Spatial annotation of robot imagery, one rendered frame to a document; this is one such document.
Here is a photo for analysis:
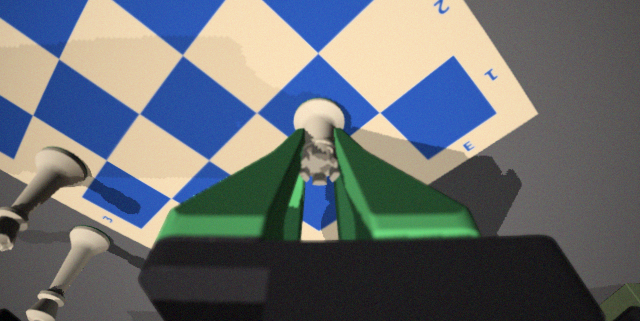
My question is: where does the white chess king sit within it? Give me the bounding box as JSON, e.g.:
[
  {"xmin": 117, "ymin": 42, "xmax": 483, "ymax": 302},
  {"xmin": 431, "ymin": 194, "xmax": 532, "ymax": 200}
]
[{"xmin": 26, "ymin": 225, "xmax": 111, "ymax": 321}]

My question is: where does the blue and cream chessboard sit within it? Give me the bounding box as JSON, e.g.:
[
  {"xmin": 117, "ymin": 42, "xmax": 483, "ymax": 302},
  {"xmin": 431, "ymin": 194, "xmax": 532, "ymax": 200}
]
[{"xmin": 0, "ymin": 0, "xmax": 538, "ymax": 248}]

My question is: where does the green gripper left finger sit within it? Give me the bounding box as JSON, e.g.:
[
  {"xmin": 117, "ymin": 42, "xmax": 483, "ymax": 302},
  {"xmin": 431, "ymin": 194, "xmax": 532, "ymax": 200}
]
[{"xmin": 154, "ymin": 128, "xmax": 305, "ymax": 243}]

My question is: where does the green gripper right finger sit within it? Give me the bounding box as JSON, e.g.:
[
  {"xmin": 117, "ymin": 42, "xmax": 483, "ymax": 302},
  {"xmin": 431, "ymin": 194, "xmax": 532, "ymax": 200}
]
[{"xmin": 334, "ymin": 128, "xmax": 482, "ymax": 240}]

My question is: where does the white chess rook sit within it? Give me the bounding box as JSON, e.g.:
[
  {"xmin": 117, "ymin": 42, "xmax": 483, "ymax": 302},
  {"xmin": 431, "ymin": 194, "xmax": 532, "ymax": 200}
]
[{"xmin": 294, "ymin": 97, "xmax": 345, "ymax": 186}]

